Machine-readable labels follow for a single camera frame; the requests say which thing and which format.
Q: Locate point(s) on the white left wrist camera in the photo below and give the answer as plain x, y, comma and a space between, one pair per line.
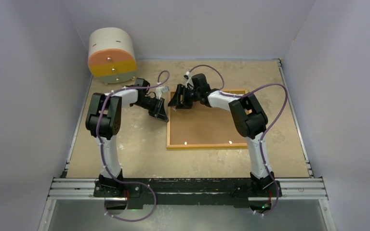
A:
159, 91

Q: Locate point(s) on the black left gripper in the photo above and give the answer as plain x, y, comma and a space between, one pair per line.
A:
159, 111

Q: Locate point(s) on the white orange yellow drawer cabinet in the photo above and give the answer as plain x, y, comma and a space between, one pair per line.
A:
111, 58

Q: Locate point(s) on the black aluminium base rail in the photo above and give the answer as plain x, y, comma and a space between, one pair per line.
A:
236, 192

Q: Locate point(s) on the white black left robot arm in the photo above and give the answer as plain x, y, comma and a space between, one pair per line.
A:
103, 121

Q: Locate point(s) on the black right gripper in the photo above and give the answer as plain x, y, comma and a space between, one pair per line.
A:
181, 90

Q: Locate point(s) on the brown frame backing board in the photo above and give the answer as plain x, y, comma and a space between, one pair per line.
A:
204, 124

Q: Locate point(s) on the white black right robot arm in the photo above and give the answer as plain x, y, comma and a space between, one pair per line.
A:
248, 116

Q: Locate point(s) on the yellow wooden picture frame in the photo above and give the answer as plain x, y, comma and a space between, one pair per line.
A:
204, 146

